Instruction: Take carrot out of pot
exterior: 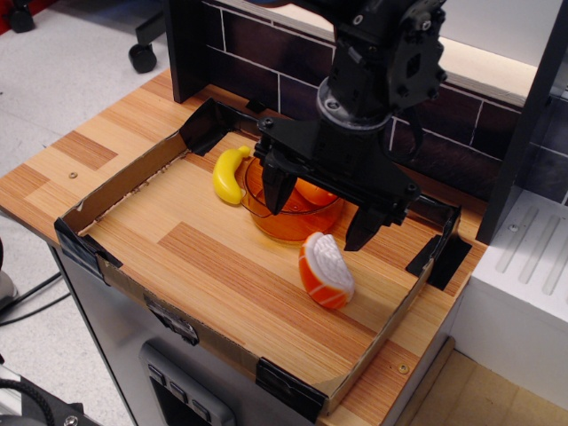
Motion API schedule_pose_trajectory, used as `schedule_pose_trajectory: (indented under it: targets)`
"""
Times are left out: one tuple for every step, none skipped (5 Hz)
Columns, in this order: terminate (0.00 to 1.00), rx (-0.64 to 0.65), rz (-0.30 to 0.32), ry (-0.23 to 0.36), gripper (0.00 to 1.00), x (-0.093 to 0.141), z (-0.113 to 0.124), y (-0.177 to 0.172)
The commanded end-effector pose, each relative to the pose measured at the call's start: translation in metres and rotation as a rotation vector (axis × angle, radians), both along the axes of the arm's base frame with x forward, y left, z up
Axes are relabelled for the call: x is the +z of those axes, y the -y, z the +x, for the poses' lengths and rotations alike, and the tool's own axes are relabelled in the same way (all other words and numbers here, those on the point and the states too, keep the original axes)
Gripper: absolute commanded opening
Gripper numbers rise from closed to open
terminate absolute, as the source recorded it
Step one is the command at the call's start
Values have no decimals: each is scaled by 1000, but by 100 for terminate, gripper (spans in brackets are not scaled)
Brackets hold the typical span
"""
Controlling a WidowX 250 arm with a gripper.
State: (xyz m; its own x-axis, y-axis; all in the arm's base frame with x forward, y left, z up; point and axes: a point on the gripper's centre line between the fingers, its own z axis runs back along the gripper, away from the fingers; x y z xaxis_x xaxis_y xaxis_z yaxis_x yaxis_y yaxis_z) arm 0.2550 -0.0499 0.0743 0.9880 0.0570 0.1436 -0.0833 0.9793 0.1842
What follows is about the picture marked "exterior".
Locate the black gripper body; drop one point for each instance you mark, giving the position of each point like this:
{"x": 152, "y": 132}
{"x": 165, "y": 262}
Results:
{"x": 350, "y": 164}

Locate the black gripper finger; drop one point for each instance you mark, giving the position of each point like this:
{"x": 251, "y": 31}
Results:
{"x": 278, "y": 181}
{"x": 363, "y": 227}

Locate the orange toy carrot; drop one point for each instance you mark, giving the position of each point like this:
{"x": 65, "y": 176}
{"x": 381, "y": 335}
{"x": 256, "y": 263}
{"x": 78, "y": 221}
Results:
{"x": 314, "y": 194}

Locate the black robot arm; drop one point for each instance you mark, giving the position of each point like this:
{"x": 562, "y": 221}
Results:
{"x": 386, "y": 62}

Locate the orange transparent plastic pot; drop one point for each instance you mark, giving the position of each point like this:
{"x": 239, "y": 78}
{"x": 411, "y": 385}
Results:
{"x": 297, "y": 220}

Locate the cardboard fence with black tape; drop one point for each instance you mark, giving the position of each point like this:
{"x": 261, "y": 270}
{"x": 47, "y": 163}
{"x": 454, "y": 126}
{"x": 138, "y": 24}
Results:
{"x": 154, "y": 256}

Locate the yellow toy banana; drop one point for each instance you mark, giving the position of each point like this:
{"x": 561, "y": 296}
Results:
{"x": 224, "y": 180}

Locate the orange white salmon sushi toy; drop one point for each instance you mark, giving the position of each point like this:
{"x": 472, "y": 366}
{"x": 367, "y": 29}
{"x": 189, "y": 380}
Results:
{"x": 326, "y": 278}

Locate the white toy sink drainboard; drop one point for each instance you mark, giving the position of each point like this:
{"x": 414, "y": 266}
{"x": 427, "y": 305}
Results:
{"x": 513, "y": 315}

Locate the black office chair base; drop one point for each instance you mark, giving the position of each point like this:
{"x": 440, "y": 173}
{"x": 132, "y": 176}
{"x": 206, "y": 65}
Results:
{"x": 144, "y": 19}

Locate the grey control panel with buttons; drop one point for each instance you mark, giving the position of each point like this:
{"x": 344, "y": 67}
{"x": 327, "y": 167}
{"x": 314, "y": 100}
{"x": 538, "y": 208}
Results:
{"x": 181, "y": 399}

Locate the black metal equipment corner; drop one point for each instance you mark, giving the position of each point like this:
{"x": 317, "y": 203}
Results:
{"x": 25, "y": 403}

